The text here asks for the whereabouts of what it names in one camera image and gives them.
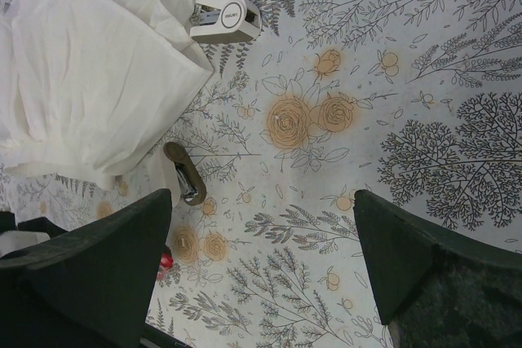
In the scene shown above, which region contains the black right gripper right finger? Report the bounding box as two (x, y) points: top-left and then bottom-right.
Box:
(354, 190), (521, 347)

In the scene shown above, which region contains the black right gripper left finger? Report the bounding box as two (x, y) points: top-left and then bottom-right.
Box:
(1, 188), (172, 347)

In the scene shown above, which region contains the floral table mat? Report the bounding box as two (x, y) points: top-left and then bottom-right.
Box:
(1, 0), (521, 347)

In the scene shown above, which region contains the red white staples box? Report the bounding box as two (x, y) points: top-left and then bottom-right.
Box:
(157, 253), (174, 280)

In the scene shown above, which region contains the brown small stapler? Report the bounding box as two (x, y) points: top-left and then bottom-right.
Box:
(163, 142), (207, 206)

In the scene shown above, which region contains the white folded cloth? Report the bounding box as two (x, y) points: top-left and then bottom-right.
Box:
(1, 0), (213, 190)

